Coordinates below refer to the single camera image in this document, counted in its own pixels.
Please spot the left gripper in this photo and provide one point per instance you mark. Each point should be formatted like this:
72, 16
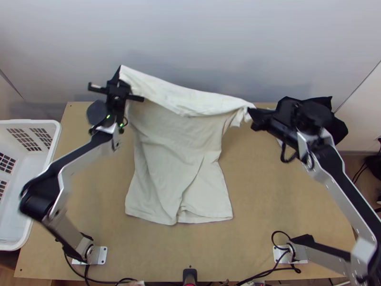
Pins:
116, 90

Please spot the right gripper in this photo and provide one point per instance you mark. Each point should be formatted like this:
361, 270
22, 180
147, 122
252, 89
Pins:
268, 122

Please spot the cream t-shirt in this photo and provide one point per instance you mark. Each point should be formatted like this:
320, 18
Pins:
178, 143

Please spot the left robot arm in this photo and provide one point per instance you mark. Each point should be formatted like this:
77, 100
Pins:
74, 161

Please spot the dark garment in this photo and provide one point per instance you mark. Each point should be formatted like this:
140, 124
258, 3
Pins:
336, 125

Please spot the white laundry basket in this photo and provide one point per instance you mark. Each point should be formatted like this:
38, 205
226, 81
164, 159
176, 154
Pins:
26, 166

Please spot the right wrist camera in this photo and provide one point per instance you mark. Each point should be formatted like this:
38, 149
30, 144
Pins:
288, 106

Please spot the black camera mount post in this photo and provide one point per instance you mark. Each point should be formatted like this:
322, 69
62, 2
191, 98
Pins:
189, 277

